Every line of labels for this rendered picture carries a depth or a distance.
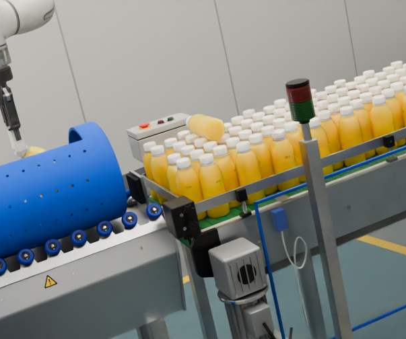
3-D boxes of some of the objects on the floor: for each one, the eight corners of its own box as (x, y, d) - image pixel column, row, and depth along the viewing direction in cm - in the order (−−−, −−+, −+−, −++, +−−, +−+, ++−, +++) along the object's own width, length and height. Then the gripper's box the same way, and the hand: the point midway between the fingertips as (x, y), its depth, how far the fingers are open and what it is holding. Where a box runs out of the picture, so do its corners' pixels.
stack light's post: (361, 480, 257) (297, 140, 224) (372, 475, 258) (310, 136, 225) (369, 487, 253) (305, 142, 220) (380, 481, 254) (318, 138, 221)
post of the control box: (220, 407, 309) (158, 152, 279) (229, 403, 310) (169, 148, 280) (225, 413, 305) (162, 154, 275) (234, 408, 307) (174, 151, 277)
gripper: (-23, 68, 233) (1, 149, 240) (-13, 74, 218) (13, 160, 225) (3, 61, 236) (26, 141, 243) (15, 66, 221) (40, 151, 228)
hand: (16, 138), depth 233 cm, fingers closed on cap, 4 cm apart
